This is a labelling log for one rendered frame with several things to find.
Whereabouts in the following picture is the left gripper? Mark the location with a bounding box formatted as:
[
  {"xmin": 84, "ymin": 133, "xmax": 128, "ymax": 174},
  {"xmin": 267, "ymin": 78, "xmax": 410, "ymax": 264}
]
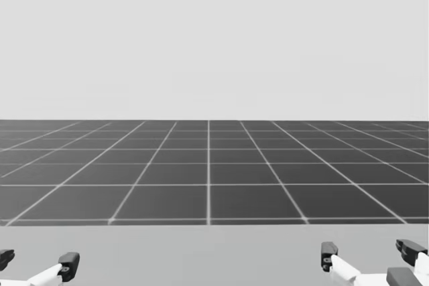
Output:
[{"xmin": 0, "ymin": 248, "xmax": 81, "ymax": 286}]

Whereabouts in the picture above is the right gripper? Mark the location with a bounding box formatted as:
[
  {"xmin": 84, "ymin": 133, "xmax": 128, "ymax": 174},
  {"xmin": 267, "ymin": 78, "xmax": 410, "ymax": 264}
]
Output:
[{"xmin": 320, "ymin": 238, "xmax": 429, "ymax": 286}]

